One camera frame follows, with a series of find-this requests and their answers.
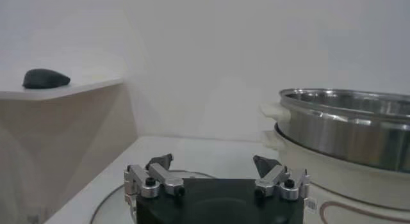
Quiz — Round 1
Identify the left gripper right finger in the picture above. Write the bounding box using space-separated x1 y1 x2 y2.
252 154 311 201

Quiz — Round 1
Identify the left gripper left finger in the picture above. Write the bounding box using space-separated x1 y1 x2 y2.
124 153 186 200

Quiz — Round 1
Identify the round glass pot lid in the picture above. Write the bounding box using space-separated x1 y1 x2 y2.
89 170 215 224

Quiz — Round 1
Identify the stainless steel steamer basket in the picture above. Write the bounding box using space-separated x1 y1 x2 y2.
259 88 410 173

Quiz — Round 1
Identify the cream electric cooker pot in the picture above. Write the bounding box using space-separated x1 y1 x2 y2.
261 129 410 224

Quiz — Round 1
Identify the white side desk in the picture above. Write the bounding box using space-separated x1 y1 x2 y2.
0 60 139 224

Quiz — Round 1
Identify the black computer mouse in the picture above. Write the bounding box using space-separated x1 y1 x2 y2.
22 68 71 90

